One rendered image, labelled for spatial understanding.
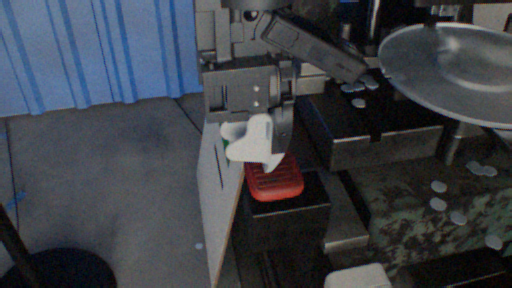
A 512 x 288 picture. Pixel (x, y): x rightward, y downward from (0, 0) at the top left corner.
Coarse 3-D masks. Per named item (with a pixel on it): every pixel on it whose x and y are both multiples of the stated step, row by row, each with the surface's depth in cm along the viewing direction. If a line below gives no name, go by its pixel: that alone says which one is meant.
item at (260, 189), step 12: (288, 156) 49; (252, 168) 48; (276, 168) 48; (288, 168) 48; (252, 180) 46; (264, 180) 46; (276, 180) 46; (288, 180) 46; (300, 180) 46; (252, 192) 46; (264, 192) 45; (276, 192) 45; (288, 192) 46; (300, 192) 46
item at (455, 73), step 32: (416, 32) 68; (448, 32) 67; (480, 32) 67; (384, 64) 60; (416, 64) 59; (448, 64) 58; (480, 64) 58; (416, 96) 53; (448, 96) 53; (480, 96) 53
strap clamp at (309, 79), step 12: (348, 24) 64; (348, 36) 65; (360, 48) 69; (372, 48) 69; (300, 60) 66; (372, 60) 67; (300, 72) 66; (312, 72) 66; (324, 72) 66; (300, 84) 66; (312, 84) 66; (324, 84) 67
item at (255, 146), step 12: (252, 120) 40; (264, 120) 40; (252, 132) 41; (264, 132) 41; (240, 144) 42; (252, 144) 42; (264, 144) 42; (228, 156) 43; (240, 156) 43; (252, 156) 43; (264, 156) 44; (276, 156) 43; (264, 168) 47
